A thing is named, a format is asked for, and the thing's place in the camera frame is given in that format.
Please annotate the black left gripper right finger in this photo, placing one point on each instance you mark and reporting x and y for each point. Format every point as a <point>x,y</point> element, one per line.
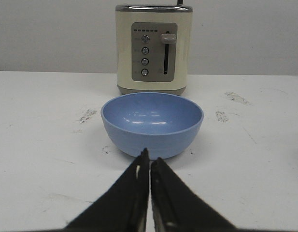
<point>176,208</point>

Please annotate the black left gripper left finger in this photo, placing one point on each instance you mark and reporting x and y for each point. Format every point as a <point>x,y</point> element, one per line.
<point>123,208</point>

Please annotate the blue plastic bowl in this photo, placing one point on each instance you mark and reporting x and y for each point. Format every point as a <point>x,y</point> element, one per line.
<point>163,123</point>

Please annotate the cream two-slot toaster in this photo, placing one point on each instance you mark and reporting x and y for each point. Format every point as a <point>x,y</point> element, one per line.
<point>152,47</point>

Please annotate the black tripod pole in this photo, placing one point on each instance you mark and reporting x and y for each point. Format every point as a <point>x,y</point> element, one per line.
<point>179,2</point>

